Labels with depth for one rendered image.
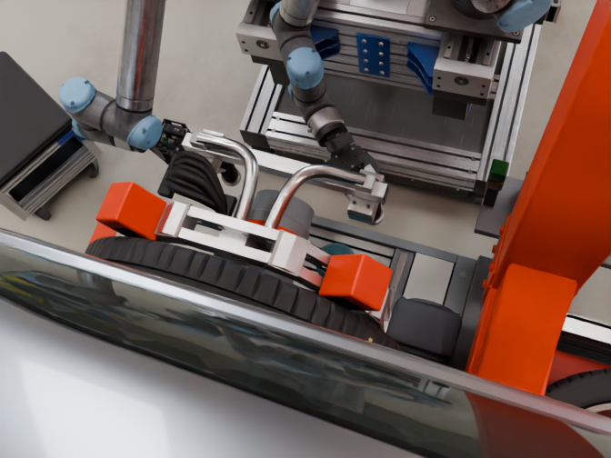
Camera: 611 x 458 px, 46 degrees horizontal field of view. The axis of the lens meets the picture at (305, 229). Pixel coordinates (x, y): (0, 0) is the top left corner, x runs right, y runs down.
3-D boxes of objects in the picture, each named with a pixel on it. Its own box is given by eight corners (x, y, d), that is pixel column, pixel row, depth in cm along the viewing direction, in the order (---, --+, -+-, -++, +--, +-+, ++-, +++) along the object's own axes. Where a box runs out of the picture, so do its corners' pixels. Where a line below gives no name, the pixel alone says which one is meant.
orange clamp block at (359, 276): (316, 295, 120) (350, 295, 113) (331, 253, 123) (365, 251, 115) (346, 311, 124) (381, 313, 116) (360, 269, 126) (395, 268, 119)
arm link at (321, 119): (335, 102, 158) (303, 118, 157) (345, 117, 156) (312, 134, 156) (338, 118, 165) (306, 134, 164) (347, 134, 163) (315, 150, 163)
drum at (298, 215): (226, 294, 152) (211, 275, 139) (261, 205, 159) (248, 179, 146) (288, 313, 149) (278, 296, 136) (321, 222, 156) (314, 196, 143)
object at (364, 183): (255, 249, 134) (244, 229, 124) (289, 159, 140) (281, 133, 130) (345, 274, 130) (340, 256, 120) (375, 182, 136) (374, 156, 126)
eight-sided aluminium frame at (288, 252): (170, 293, 176) (78, 209, 125) (180, 267, 177) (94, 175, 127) (384, 360, 164) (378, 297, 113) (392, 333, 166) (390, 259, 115)
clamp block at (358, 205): (347, 218, 142) (345, 208, 137) (361, 178, 145) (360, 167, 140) (372, 225, 141) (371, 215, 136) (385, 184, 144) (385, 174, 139)
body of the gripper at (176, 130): (175, 154, 152) (125, 140, 154) (186, 171, 160) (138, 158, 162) (188, 123, 154) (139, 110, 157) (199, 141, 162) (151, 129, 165)
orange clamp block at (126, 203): (135, 242, 129) (93, 220, 124) (151, 204, 132) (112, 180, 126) (155, 243, 124) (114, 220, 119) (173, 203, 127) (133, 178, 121)
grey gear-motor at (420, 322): (355, 456, 205) (348, 448, 172) (397, 318, 217) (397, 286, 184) (417, 477, 201) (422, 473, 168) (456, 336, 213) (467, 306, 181)
